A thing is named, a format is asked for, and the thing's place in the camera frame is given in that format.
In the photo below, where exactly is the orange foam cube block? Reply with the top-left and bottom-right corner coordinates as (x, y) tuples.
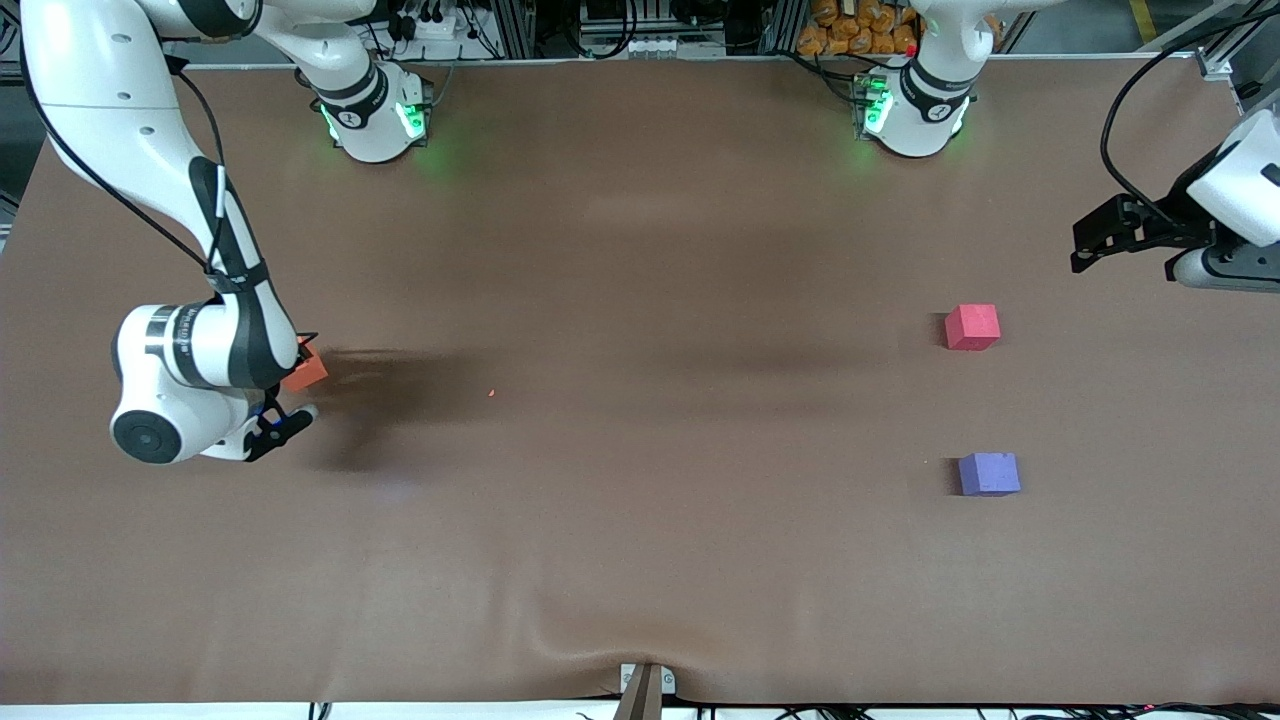
(283, 338), (329, 393)

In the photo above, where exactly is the red foam cube block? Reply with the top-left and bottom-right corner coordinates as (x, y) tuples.
(944, 304), (1001, 352)

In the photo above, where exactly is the purple foam cube block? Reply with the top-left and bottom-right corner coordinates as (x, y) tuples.
(958, 452), (1022, 497)

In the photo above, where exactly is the bag of orange round items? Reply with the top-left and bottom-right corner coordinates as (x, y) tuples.
(797, 0), (1004, 58)

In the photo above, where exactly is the white power strip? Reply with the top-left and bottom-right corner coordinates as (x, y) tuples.
(395, 8), (463, 41)

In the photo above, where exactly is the large table cover cloth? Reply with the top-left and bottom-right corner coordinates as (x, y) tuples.
(0, 55), (1280, 706)

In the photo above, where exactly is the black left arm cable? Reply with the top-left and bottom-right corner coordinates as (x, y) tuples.
(1100, 5), (1280, 226)

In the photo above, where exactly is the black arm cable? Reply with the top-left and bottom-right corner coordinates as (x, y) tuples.
(1100, 5), (1280, 226)
(20, 50), (269, 293)

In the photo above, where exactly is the aluminium frame profile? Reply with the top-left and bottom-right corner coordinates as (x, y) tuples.
(1195, 0), (1280, 96)

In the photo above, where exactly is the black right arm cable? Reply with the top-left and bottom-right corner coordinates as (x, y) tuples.
(20, 50), (269, 293)

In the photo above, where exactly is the aluminium frame post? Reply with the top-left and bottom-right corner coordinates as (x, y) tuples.
(765, 0), (811, 56)
(495, 0), (541, 59)

